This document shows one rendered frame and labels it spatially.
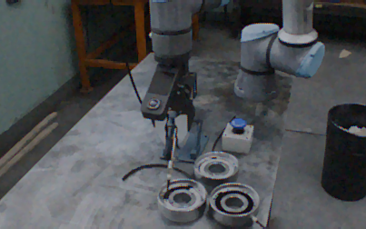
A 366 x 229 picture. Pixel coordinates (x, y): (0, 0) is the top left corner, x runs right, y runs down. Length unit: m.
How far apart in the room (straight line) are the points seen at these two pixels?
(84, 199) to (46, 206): 0.09
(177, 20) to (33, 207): 0.53
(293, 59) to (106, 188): 0.63
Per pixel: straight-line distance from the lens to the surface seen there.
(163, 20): 0.72
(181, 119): 0.80
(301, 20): 1.14
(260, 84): 1.29
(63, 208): 0.93
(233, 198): 0.88
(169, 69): 0.76
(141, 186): 0.95
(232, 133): 1.05
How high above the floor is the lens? 1.40
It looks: 29 degrees down
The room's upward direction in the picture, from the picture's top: 2 degrees counter-clockwise
